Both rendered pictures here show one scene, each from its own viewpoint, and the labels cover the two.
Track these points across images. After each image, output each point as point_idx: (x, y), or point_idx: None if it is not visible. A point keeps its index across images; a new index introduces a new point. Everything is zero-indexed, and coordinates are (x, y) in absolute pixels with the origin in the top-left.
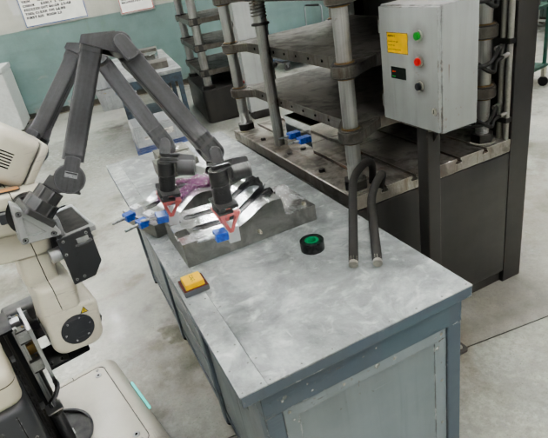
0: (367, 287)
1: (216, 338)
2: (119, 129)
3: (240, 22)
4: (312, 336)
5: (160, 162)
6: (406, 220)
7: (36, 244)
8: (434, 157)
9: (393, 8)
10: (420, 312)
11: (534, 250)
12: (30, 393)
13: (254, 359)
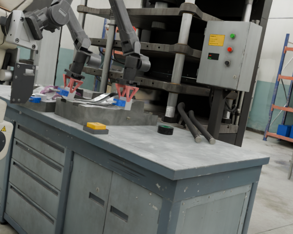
0: (213, 148)
1: (132, 149)
2: None
3: (43, 52)
4: (198, 157)
5: (80, 52)
6: None
7: None
8: (221, 109)
9: (218, 22)
10: (251, 160)
11: None
12: None
13: (169, 159)
